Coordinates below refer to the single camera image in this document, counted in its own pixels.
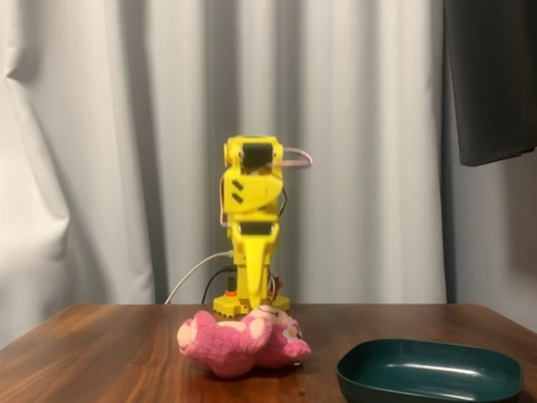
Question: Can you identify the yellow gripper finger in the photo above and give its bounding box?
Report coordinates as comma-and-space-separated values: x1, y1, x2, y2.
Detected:
237, 235, 274, 308

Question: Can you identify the yellow gripper body with servo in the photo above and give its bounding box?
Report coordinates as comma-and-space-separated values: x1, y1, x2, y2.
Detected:
228, 214, 281, 253

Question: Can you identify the pink strawberry bear plush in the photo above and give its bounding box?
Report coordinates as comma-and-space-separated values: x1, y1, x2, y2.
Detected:
176, 305, 312, 381

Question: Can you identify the dark green plastic bin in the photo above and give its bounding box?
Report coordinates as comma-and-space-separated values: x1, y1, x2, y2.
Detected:
335, 338, 524, 403

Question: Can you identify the white curtain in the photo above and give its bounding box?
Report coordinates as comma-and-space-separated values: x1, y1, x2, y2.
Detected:
0, 0, 462, 350

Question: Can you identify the black flat monitor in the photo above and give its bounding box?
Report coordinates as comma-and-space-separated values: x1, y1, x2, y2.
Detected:
442, 0, 537, 168

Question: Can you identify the black power cable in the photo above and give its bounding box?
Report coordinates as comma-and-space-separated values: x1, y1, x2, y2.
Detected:
201, 264, 236, 306

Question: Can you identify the white USB cable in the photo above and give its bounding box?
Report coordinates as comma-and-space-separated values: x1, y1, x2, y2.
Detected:
163, 250, 235, 306

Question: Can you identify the red white servo wire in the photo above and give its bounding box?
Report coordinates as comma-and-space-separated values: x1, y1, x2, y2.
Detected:
274, 146, 314, 170
219, 178, 230, 230

